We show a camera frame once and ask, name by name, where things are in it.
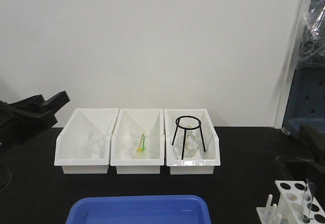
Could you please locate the black lab sink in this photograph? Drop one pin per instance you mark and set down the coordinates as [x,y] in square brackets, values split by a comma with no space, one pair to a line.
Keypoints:
[301,169]

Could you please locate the middle white storage bin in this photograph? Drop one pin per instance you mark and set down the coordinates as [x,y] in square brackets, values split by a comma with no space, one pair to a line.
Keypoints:
[121,142]

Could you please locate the grey pegboard drying rack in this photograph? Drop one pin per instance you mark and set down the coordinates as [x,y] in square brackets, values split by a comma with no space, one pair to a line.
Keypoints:
[305,103]

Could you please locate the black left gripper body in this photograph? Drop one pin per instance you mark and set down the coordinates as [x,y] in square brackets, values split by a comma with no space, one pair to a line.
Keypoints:
[23,119]

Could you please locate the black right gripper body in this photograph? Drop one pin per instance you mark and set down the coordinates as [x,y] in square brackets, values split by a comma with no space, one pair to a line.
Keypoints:
[314,142]

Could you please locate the glassware in left bin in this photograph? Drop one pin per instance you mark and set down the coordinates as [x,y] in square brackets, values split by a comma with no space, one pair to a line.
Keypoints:
[90,146]

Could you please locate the blue plastic tray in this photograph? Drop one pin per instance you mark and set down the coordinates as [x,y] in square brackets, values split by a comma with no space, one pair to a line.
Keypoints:
[140,209]

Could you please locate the glass alcohol lamp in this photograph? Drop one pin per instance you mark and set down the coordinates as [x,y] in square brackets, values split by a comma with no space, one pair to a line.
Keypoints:
[184,142]

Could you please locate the black wire tripod stand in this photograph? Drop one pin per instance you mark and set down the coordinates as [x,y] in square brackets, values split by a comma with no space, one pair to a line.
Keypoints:
[196,125]

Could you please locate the white storage bin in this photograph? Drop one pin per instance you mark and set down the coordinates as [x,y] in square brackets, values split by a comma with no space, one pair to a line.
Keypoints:
[82,122]
[121,142]
[203,162]

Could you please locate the clear plastic bag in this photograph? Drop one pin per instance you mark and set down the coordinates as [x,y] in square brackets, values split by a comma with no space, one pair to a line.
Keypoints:
[311,53]

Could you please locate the glass beaker with droppers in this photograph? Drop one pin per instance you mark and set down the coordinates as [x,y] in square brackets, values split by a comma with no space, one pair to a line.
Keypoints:
[136,134]

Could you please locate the yellow plastic dropper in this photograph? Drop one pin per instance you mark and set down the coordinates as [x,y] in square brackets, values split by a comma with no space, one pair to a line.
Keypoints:
[140,143]

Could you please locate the green plastic dropper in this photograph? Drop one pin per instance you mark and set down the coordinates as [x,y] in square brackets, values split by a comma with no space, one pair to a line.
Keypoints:
[142,148]

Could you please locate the left white storage bin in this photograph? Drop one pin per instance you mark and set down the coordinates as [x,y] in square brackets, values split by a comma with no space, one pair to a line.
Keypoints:
[82,122]

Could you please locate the white test tube rack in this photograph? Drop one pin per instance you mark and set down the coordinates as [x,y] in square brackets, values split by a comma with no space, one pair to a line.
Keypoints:
[288,208]

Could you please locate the clear glass test tube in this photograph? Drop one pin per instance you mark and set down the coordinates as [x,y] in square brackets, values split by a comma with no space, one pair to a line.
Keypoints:
[307,201]

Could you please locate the right white storage bin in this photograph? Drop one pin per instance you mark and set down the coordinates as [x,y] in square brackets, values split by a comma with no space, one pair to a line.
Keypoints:
[203,162]

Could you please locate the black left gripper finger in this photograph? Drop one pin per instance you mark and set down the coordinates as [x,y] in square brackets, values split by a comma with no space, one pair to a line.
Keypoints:
[56,102]

